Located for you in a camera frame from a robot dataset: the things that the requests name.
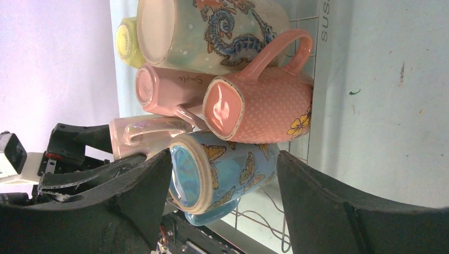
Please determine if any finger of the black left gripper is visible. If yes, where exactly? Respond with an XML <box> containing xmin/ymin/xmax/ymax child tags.
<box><xmin>74</xmin><ymin>124</ymin><xmax>112</xmax><ymax>153</ymax></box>
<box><xmin>37</xmin><ymin>154</ymin><xmax>146</xmax><ymax>196</ymax></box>

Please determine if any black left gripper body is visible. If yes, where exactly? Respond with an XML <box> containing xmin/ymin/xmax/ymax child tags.
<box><xmin>38</xmin><ymin>123</ymin><xmax>109</xmax><ymax>177</ymax></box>

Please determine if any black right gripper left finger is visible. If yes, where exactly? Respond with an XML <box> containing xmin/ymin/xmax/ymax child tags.
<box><xmin>1</xmin><ymin>149</ymin><xmax>172</xmax><ymax>253</ymax></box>

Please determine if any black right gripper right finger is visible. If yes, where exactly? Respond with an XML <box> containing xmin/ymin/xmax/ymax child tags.
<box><xmin>276</xmin><ymin>151</ymin><xmax>448</xmax><ymax>253</ymax></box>

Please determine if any iridescent pale pink mug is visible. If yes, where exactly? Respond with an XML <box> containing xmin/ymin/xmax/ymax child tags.
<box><xmin>109</xmin><ymin>115</ymin><xmax>193</xmax><ymax>160</ymax></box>

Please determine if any pink faceted mug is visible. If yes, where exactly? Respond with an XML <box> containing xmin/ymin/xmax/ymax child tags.
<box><xmin>135</xmin><ymin>63</ymin><xmax>215</xmax><ymax>130</ymax></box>

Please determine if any blue butterfly mug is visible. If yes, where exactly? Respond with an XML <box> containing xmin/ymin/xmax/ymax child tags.
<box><xmin>168</xmin><ymin>131</ymin><xmax>280</xmax><ymax>226</ymax></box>

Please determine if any pale yellow faceted mug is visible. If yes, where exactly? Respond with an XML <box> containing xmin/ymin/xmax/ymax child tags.
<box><xmin>115</xmin><ymin>17</ymin><xmax>146</xmax><ymax>69</ymax></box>

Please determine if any salmon dotted mug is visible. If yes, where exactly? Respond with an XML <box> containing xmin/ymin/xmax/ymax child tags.
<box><xmin>202</xmin><ymin>29</ymin><xmax>313</xmax><ymax>143</ymax></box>

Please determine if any cream seahorse pattern mug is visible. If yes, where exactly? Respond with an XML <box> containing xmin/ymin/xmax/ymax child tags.
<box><xmin>137</xmin><ymin>1</ymin><xmax>291</xmax><ymax>76</ymax></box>

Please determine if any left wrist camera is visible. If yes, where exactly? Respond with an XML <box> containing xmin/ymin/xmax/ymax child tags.
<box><xmin>1</xmin><ymin>131</ymin><xmax>43</xmax><ymax>185</ymax></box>

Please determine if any metal wire dish rack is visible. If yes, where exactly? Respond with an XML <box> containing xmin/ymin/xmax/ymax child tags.
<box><xmin>209</xmin><ymin>1</ymin><xmax>353</xmax><ymax>253</ymax></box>

